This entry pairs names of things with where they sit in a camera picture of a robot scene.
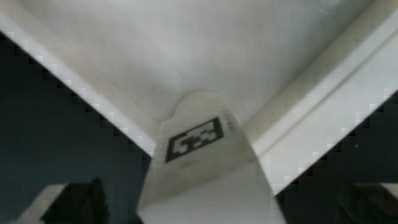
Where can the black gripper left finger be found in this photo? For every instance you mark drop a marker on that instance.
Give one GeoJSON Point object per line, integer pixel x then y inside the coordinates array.
{"type": "Point", "coordinates": [68, 204]}

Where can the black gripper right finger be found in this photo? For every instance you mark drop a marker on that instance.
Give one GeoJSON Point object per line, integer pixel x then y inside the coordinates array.
{"type": "Point", "coordinates": [366, 203]}

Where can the white table leg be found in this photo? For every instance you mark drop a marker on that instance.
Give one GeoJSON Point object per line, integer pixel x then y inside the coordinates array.
{"type": "Point", "coordinates": [206, 186]}

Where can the white square tabletop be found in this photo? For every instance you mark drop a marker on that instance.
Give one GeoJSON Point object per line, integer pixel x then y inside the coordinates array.
{"type": "Point", "coordinates": [139, 50]}

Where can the white front fence wall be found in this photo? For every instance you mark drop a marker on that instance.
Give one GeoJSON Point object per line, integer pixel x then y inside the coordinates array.
{"type": "Point", "coordinates": [334, 118]}

